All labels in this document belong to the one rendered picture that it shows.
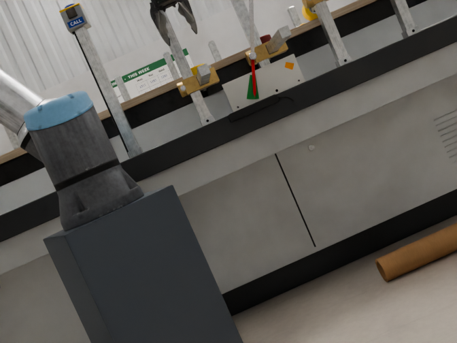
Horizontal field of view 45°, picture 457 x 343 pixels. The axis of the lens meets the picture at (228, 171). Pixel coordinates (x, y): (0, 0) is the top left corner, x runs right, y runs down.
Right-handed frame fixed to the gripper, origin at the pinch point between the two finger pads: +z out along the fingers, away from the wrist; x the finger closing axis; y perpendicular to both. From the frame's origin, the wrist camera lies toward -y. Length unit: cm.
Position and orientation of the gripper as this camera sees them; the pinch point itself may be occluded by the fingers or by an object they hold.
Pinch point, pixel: (181, 36)
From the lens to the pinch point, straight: 155.4
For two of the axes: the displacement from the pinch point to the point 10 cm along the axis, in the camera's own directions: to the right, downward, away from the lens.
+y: 0.0, 0.8, -10.0
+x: 9.2, -4.0, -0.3
